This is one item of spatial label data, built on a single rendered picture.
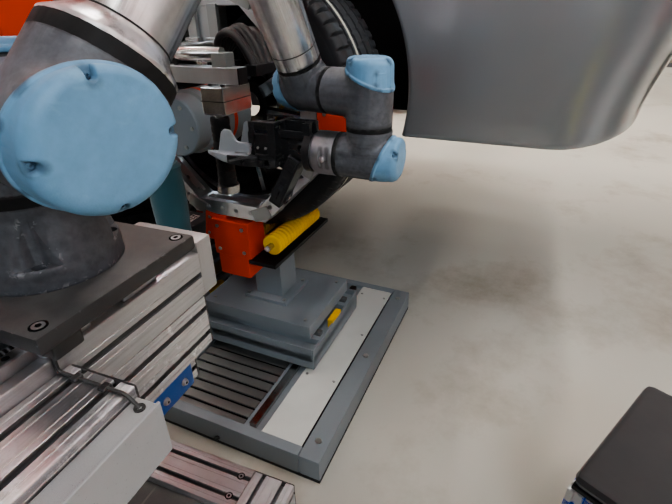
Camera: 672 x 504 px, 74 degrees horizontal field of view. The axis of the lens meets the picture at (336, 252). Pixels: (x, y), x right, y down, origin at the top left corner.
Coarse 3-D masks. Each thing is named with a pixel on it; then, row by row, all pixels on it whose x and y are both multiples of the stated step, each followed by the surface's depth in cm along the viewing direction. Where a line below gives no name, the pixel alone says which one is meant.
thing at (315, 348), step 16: (336, 304) 156; (352, 304) 161; (224, 320) 152; (240, 320) 150; (336, 320) 149; (224, 336) 148; (240, 336) 145; (256, 336) 142; (272, 336) 144; (288, 336) 143; (320, 336) 140; (336, 336) 152; (272, 352) 142; (288, 352) 139; (304, 352) 136; (320, 352) 140
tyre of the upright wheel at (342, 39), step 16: (304, 0) 96; (320, 0) 99; (336, 0) 106; (320, 16) 97; (336, 16) 101; (352, 16) 108; (320, 32) 98; (336, 32) 98; (352, 32) 105; (368, 32) 113; (320, 48) 99; (336, 48) 98; (352, 48) 102; (368, 48) 110; (336, 64) 99; (320, 176) 114; (336, 176) 112; (304, 192) 118; (320, 192) 116; (288, 208) 122; (304, 208) 120
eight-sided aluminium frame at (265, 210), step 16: (208, 0) 96; (224, 0) 95; (240, 0) 93; (304, 112) 99; (192, 176) 126; (304, 176) 106; (192, 192) 123; (208, 192) 126; (208, 208) 123; (224, 208) 121; (240, 208) 118; (256, 208) 116; (272, 208) 114
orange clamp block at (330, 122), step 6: (318, 114) 97; (324, 114) 96; (330, 114) 96; (324, 120) 97; (330, 120) 97; (336, 120) 96; (342, 120) 96; (324, 126) 98; (330, 126) 97; (336, 126) 97; (342, 126) 96
